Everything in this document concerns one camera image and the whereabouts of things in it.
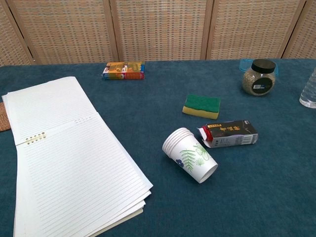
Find spiral notepad with cream cover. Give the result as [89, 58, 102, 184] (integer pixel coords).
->
[1, 76, 154, 237]

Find green yellow sponge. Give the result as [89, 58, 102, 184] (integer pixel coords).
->
[182, 94, 221, 120]

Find stacked white leaf-print paper cups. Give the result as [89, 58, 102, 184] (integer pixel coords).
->
[161, 127, 219, 184]

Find colourful orange printed box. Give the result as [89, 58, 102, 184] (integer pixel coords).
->
[102, 61, 146, 80]

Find black carton with gold lettering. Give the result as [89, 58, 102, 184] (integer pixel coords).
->
[197, 119, 259, 149]

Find wooden woven folding screen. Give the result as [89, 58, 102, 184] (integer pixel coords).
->
[0, 0, 316, 66]

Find blue tablecloth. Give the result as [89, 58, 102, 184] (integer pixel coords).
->
[0, 58, 316, 237]

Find glass jar with black lid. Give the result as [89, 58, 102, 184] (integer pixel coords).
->
[241, 59, 277, 97]

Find clear plastic water bottle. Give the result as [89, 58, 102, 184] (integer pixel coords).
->
[299, 67, 316, 109]

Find round woven rattan coaster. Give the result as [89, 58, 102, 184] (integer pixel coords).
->
[0, 102, 12, 133]

